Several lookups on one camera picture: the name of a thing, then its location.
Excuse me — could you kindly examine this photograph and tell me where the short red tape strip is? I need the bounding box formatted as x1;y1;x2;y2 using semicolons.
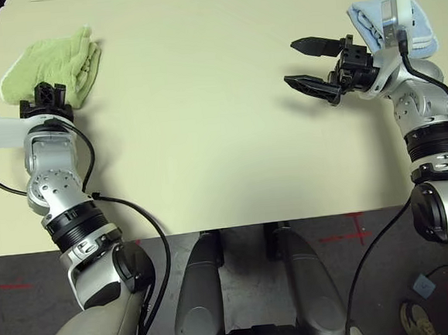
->
0;281;35;292

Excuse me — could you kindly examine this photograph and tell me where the grey robot leg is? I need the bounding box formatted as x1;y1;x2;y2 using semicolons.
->
166;229;232;335
262;216;351;335

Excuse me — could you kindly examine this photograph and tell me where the yellow and black sneaker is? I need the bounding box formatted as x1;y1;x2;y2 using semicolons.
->
398;298;443;335

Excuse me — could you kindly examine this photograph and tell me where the folded light blue towel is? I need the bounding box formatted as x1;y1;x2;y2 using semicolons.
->
344;0;441;66

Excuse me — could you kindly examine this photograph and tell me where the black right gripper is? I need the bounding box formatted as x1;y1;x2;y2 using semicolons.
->
280;30;383;111

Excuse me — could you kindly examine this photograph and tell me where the green towel with white trim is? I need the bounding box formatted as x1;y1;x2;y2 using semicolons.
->
0;24;108;115

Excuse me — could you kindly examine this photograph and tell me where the grey robot right leg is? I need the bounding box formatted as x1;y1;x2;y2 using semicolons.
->
262;216;351;335

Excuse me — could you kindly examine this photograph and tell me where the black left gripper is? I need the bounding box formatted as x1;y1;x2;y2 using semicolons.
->
16;80;76;125

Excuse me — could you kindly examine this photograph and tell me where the black floor cable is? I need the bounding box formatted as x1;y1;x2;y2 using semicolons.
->
425;264;448;280

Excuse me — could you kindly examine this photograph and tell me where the grey robot left leg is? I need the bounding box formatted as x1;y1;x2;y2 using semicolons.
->
166;229;232;335

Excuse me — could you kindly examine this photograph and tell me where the small blue-grey square pad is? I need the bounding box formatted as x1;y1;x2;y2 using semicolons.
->
411;273;437;299

